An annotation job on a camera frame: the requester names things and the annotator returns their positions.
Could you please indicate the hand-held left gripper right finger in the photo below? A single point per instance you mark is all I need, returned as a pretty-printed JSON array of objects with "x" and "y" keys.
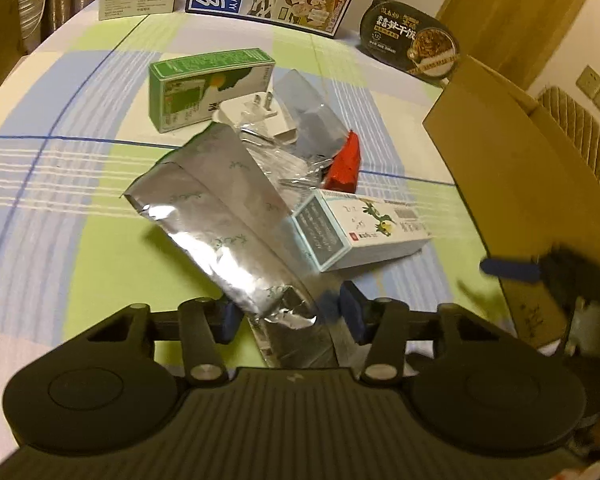
[{"x": 352, "y": 310}]

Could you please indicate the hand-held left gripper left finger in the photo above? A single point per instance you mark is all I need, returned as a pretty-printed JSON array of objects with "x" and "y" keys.
[{"x": 228, "y": 321}]

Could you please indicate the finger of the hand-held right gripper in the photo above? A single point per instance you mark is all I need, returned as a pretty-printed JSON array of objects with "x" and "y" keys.
[{"x": 510, "y": 267}]

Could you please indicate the silver foil bag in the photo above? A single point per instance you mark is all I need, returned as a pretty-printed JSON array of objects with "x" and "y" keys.
[{"x": 220, "y": 220}]

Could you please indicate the brown cardboard box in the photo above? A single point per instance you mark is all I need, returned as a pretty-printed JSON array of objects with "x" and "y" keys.
[{"x": 505, "y": 160}]

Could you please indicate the checked cloth desktop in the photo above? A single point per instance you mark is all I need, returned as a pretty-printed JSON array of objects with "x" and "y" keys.
[{"x": 80, "y": 185}]

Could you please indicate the white long carton box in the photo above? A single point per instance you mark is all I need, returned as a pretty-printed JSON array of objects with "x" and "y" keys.
[{"x": 370, "y": 230}]

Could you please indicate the red packet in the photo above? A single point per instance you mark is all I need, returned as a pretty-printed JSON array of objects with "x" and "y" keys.
[{"x": 345, "y": 165}]

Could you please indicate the beige quilted cushion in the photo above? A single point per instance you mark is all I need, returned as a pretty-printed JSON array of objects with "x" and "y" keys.
[{"x": 575, "y": 130}]

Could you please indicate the clear plastic bag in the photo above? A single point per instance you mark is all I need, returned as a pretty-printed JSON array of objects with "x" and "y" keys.
[{"x": 315, "y": 120}]

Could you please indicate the white plug charger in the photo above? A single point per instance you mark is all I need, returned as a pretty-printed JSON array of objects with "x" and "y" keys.
[{"x": 260, "y": 120}]

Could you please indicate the green carton box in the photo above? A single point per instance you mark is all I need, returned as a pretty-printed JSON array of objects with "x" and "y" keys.
[{"x": 200, "y": 90}]

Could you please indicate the black instant rice bowl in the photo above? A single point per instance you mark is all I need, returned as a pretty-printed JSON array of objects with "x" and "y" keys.
[{"x": 405, "y": 35}]

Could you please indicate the yellow curtain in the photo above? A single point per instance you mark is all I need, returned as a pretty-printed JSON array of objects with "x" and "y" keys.
[{"x": 515, "y": 10}]

